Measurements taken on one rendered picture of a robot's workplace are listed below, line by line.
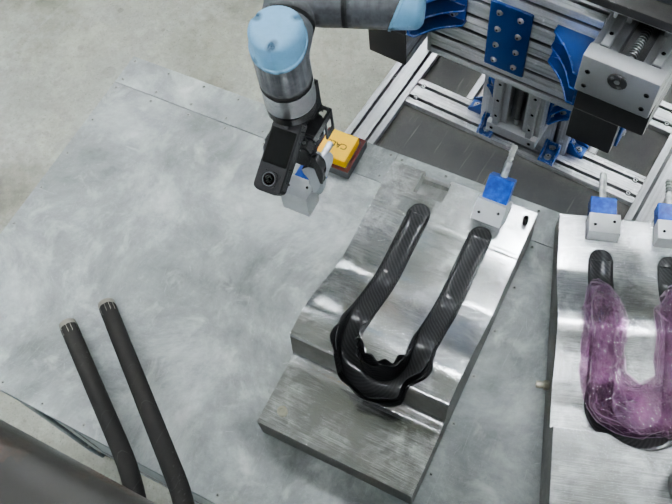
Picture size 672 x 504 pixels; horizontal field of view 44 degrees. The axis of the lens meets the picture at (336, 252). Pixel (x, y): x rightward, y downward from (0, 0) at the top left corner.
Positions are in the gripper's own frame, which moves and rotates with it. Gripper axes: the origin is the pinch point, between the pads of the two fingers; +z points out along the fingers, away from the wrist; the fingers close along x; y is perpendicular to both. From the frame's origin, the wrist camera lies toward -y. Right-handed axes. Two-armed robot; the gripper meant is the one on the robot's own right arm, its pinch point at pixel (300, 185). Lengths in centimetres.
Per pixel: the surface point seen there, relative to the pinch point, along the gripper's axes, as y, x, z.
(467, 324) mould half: -8.8, -33.3, 5.7
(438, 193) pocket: 12.7, -19.2, 8.7
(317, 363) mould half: -23.7, -14.6, 7.9
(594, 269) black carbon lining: 10.4, -47.7, 10.0
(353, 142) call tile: 17.9, -0.1, 11.4
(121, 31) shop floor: 77, 123, 96
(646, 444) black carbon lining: -14, -63, 8
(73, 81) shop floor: 53, 126, 95
